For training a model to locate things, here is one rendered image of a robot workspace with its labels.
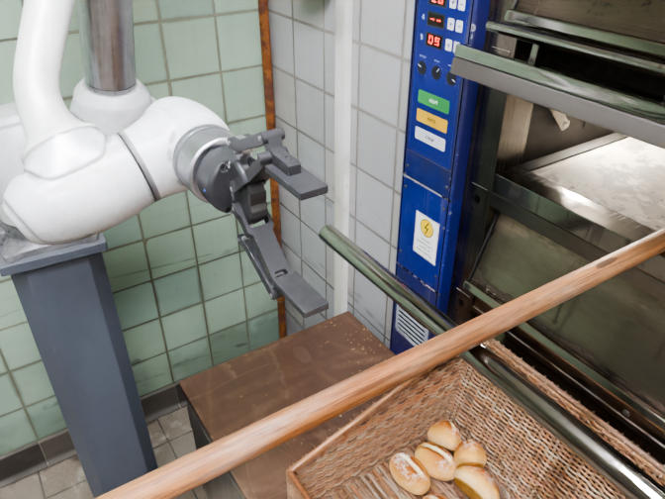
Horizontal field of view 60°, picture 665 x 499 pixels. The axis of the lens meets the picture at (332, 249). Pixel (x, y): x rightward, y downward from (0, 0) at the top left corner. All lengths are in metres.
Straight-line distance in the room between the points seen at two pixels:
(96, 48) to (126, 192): 0.53
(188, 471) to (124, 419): 1.08
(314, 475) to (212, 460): 0.64
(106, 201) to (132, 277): 1.15
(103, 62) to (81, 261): 0.41
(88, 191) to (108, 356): 0.78
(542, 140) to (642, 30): 0.37
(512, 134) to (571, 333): 0.37
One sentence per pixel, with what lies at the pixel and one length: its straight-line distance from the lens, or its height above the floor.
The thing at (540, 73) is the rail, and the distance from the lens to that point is 0.84.
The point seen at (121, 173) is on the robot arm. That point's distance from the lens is 0.76.
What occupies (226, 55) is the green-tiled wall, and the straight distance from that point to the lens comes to 1.75.
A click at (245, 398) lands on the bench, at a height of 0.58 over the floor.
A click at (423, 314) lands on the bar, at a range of 0.77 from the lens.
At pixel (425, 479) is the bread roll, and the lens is 1.26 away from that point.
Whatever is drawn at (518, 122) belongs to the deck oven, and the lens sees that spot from 1.13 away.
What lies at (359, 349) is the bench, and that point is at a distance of 1.57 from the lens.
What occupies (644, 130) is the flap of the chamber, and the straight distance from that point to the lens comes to 0.76.
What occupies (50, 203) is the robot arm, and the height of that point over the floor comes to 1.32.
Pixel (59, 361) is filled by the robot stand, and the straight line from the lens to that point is 1.47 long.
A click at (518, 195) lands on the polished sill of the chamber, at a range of 1.11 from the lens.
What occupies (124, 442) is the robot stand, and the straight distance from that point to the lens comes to 1.70.
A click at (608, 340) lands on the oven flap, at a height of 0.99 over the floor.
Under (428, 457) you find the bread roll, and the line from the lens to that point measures 1.29.
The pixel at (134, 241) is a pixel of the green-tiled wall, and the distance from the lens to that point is 1.84.
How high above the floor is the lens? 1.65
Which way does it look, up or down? 33 degrees down
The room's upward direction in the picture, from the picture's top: straight up
